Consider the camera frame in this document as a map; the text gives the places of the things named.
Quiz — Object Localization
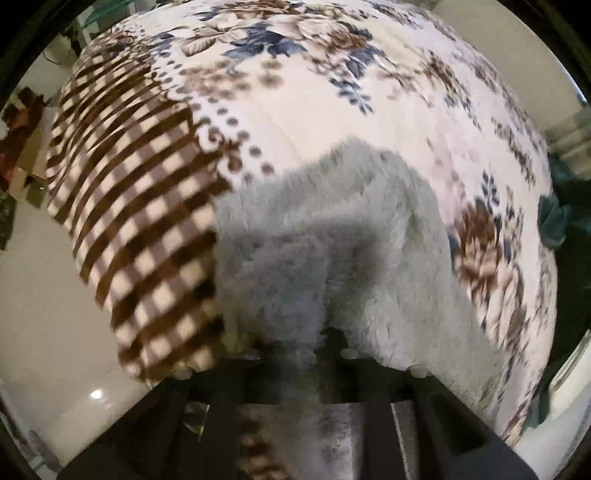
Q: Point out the grey fleece pants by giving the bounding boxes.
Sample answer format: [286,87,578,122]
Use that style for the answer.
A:
[214,139,506,479]

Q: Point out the dark green fleece blanket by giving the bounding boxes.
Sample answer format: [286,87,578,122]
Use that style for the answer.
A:
[537,154,590,250]

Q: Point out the floral bed blanket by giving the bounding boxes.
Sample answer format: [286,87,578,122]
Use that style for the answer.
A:
[46,1,557,444]

